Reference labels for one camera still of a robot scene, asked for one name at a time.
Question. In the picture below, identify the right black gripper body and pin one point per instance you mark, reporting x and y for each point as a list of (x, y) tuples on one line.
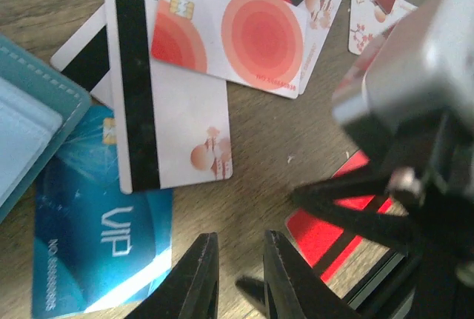
[(435, 277)]

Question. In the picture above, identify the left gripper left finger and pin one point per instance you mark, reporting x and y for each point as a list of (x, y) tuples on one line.
[(191, 288)]

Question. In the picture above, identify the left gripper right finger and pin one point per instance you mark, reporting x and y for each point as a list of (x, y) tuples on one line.
[(292, 289)]

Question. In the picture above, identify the large red card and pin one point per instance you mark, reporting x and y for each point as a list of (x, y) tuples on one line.
[(340, 258)]

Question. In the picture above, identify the teal leather card holder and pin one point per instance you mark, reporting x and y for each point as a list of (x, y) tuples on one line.
[(39, 108)]

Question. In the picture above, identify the blue credit card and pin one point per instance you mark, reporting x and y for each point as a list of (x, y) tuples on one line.
[(94, 246)]

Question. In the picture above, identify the white card with black stripe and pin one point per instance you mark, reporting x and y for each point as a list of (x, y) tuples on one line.
[(172, 124)]

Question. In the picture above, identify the white card with red logo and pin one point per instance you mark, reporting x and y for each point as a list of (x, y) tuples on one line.
[(320, 16)]

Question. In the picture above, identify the white card with red circle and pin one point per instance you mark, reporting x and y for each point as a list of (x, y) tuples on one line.
[(256, 43)]

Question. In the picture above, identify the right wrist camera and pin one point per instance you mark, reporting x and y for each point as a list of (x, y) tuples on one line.
[(407, 103)]

